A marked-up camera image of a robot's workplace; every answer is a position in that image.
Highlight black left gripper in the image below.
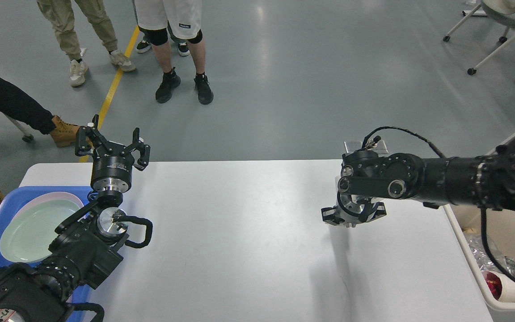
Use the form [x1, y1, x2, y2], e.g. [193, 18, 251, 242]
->
[74, 114, 151, 193]

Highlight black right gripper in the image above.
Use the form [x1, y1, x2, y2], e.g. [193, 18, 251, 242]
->
[321, 193, 387, 226]

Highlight green plate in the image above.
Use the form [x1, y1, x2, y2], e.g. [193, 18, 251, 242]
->
[0, 199, 81, 263]

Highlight crushed red soda can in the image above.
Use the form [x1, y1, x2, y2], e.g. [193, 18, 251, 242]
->
[482, 271, 502, 300]

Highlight silver foil sheet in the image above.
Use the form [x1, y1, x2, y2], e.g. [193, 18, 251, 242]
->
[464, 233, 515, 277]

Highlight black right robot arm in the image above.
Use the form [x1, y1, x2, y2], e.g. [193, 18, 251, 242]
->
[321, 130, 515, 282]

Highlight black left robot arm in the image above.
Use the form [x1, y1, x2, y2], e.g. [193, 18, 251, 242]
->
[0, 115, 153, 322]

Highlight metal floor socket plate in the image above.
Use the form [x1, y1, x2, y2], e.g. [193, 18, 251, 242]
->
[344, 139, 389, 156]

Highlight pink plate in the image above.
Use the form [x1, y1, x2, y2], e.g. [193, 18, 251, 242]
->
[16, 191, 83, 215]

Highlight seated person tan boots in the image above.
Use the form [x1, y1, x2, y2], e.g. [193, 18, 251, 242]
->
[0, 78, 79, 204]

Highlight person in beige trousers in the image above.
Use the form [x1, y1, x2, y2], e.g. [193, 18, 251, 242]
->
[36, 0, 137, 88]

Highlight beige plastic bin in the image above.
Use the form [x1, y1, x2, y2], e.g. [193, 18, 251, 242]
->
[443, 204, 515, 318]

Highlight white office chair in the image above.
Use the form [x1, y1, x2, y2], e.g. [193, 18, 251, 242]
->
[442, 0, 515, 76]

